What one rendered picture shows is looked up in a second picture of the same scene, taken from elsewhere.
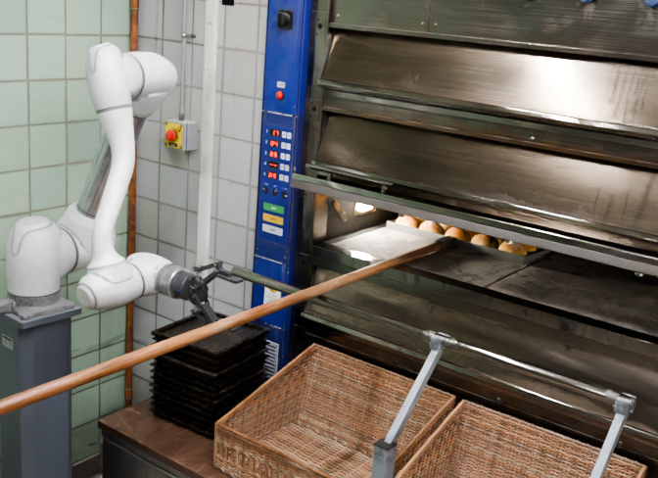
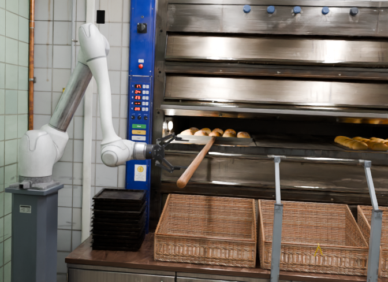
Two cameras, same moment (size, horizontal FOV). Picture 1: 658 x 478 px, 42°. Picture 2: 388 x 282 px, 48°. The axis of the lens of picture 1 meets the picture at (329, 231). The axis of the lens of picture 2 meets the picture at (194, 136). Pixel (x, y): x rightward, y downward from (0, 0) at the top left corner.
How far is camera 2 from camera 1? 1.42 m
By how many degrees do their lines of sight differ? 32
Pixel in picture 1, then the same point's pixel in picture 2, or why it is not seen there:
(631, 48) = (317, 30)
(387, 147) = (204, 86)
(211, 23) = not seen: hidden behind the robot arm
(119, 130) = (104, 69)
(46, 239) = (49, 140)
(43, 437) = (48, 268)
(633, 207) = (327, 95)
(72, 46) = (7, 44)
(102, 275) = (116, 145)
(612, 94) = (312, 49)
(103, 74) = (94, 38)
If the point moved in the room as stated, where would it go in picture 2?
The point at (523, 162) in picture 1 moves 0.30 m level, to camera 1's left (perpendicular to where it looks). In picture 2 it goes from (274, 84) to (235, 81)
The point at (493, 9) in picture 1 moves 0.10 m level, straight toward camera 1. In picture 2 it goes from (254, 18) to (262, 15)
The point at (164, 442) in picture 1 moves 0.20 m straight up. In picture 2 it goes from (115, 258) to (116, 222)
